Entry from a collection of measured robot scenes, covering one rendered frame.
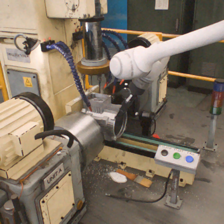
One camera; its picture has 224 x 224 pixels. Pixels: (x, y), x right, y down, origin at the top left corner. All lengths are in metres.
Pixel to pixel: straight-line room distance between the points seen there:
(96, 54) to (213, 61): 3.17
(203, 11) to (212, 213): 3.38
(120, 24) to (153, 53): 6.31
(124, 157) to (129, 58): 0.64
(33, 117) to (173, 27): 3.75
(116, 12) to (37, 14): 6.04
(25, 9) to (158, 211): 1.07
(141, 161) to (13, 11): 0.95
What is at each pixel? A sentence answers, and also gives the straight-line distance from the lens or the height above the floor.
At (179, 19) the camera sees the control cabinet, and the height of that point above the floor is 1.12.
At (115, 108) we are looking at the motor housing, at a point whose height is 1.11.
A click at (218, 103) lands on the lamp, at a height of 1.10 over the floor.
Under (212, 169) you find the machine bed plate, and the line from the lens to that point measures 1.54.
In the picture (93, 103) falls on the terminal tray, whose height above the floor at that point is 1.13.
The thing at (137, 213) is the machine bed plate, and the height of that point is 0.80.
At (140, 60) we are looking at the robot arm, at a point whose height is 1.45.
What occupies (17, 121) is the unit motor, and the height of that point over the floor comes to 1.33.
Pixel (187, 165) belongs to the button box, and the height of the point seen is 1.05.
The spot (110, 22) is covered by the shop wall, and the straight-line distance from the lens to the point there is 7.46.
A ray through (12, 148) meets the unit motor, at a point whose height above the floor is 1.26.
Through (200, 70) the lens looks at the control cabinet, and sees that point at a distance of 4.46.
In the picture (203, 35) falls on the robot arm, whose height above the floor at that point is 1.53.
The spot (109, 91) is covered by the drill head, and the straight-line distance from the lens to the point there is 1.66.
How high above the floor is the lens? 1.72
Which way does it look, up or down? 27 degrees down
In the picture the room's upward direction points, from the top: 2 degrees counter-clockwise
